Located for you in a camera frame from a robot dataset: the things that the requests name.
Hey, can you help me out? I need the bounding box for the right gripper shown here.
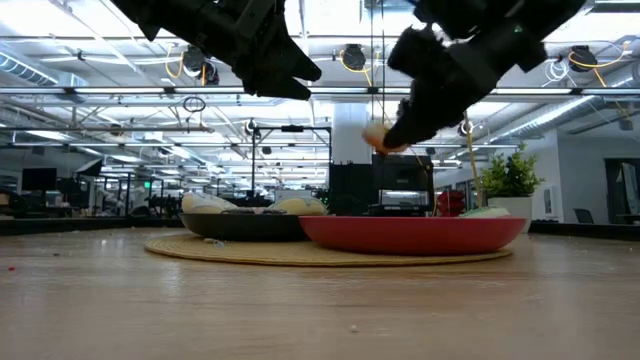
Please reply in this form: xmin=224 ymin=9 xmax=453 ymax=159
xmin=383 ymin=19 xmax=549 ymax=148

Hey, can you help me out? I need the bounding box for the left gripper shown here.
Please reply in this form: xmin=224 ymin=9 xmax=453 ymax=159
xmin=199 ymin=0 xmax=323 ymax=100

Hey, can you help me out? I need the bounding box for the large chocolate frosted donut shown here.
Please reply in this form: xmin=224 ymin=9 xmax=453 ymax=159
xmin=222 ymin=207 xmax=289 ymax=217

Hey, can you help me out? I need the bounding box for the large white frosted donut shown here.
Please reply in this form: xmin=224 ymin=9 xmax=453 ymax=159
xmin=180 ymin=192 xmax=239 ymax=216

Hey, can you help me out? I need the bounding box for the black cabinet with lit window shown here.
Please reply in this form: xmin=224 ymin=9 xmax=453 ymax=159
xmin=372 ymin=153 xmax=435 ymax=217

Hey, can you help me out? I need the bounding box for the white pillar with black base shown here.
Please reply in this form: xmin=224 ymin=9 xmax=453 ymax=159
xmin=330 ymin=102 xmax=374 ymax=217

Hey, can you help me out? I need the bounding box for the red bulky object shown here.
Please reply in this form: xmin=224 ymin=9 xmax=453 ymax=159
xmin=435 ymin=189 xmax=467 ymax=218

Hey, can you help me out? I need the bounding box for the green plant in white pot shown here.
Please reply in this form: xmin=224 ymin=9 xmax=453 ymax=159
xmin=478 ymin=143 xmax=545 ymax=234

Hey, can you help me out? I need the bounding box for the red round plate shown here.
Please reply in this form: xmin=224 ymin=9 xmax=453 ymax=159
xmin=298 ymin=215 xmax=527 ymax=257

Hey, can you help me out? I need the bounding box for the black round plate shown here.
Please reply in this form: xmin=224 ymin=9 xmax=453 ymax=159
xmin=179 ymin=212 xmax=307 ymax=243

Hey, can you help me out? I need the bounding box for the round woven straw placemat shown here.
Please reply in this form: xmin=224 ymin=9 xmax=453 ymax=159
xmin=144 ymin=232 xmax=515 ymax=268

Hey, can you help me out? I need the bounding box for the black monitor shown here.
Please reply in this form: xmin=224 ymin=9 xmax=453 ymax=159
xmin=20 ymin=167 xmax=58 ymax=192

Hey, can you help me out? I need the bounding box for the distant black gantry frame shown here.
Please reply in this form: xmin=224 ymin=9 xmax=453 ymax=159
xmin=251 ymin=124 xmax=332 ymax=199

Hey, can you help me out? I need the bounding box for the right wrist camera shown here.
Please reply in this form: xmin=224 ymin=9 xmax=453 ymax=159
xmin=387 ymin=25 xmax=454 ymax=79

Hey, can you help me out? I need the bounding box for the black ceiling cable reel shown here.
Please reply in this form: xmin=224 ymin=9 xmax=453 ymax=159
xmin=568 ymin=44 xmax=594 ymax=72
xmin=339 ymin=43 xmax=368 ymax=72
xmin=180 ymin=43 xmax=221 ymax=86

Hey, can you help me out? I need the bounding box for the yellow power cable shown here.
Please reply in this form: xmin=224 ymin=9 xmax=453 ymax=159
xmin=462 ymin=110 xmax=485 ymax=210

